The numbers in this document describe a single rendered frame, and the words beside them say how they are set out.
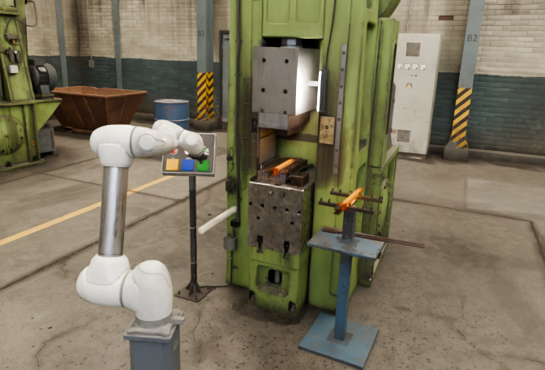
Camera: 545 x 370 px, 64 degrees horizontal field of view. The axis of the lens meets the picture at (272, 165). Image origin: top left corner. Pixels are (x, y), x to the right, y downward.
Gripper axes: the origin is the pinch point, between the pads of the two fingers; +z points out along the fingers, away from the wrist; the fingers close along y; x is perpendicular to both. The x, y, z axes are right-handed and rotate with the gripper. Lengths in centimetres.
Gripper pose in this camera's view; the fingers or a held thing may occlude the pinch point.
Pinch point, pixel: (200, 160)
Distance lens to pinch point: 273.6
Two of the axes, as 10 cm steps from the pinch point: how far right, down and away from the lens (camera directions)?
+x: 0.2, -9.6, 2.6
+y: 10.0, 0.3, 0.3
